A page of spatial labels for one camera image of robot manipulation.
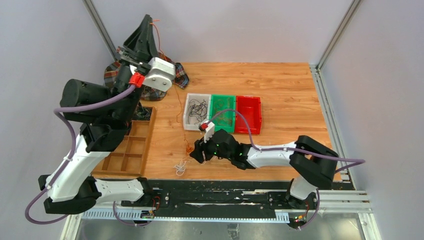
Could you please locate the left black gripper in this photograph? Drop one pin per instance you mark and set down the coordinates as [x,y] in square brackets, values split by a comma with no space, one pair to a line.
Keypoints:
[142,40]

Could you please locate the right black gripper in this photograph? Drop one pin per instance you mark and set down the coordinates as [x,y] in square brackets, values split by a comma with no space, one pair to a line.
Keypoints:
[199,146]

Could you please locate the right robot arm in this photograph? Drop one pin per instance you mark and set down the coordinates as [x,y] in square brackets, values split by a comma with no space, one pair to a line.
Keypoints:
[314,162]

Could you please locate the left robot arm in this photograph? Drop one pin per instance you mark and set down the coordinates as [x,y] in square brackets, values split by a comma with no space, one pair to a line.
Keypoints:
[105,114]

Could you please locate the white plastic bin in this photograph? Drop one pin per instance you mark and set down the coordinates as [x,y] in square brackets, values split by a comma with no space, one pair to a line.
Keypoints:
[196,110]

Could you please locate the green plastic bin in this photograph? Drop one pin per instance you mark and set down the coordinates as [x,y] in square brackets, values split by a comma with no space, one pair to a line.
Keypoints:
[225,120]

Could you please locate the plaid cloth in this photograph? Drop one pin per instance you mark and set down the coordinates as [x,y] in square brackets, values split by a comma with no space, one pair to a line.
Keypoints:
[149,94]

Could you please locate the red plastic bin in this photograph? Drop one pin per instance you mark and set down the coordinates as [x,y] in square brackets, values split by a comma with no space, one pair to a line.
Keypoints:
[251,108]

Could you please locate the green patterned fabric roll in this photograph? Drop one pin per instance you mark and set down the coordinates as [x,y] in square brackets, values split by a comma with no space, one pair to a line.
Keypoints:
[142,113]

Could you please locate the wooden compartment tray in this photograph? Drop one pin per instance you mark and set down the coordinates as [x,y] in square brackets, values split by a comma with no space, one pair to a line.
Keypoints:
[130,157]

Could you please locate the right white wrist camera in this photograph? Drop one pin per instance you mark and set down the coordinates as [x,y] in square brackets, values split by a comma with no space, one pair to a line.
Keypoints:
[208,128]

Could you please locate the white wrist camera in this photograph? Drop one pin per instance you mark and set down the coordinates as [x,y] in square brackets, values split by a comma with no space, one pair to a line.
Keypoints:
[208,128]
[161,74]

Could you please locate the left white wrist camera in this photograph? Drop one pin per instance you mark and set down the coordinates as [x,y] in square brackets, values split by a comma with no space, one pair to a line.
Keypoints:
[161,74]

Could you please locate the left aluminium frame post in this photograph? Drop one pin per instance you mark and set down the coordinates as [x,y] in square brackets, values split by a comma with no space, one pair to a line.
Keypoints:
[97,20]

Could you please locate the aluminium frame post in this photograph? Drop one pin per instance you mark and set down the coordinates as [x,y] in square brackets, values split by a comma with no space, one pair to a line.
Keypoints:
[97,20]
[342,26]

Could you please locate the aluminium front rail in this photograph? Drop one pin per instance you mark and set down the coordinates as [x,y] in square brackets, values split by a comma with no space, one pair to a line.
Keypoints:
[342,213]

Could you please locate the right aluminium frame post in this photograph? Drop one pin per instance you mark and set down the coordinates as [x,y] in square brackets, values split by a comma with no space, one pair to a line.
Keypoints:
[342,26]

